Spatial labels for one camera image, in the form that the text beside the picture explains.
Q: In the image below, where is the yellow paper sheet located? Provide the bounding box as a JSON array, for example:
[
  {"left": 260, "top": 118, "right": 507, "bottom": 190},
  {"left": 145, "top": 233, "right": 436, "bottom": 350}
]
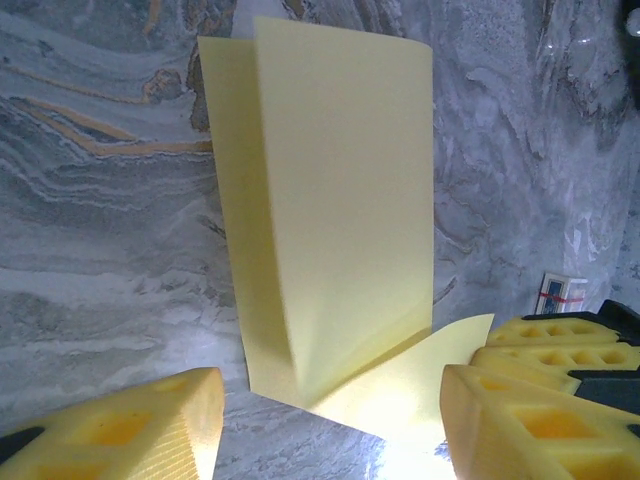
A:
[{"left": 197, "top": 15, "right": 496, "bottom": 446}]

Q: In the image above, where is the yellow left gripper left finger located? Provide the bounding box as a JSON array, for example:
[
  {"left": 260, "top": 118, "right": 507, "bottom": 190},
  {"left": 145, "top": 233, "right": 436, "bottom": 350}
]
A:
[{"left": 0, "top": 366, "right": 225, "bottom": 480}]

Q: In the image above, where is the playing card box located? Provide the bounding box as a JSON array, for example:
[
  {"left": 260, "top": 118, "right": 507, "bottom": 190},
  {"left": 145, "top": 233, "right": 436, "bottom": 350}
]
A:
[{"left": 534, "top": 272, "right": 589, "bottom": 316}]

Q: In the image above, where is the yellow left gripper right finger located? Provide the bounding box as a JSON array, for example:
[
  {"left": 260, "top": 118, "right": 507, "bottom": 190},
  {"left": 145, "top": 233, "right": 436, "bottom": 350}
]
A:
[{"left": 442, "top": 363, "right": 640, "bottom": 480}]

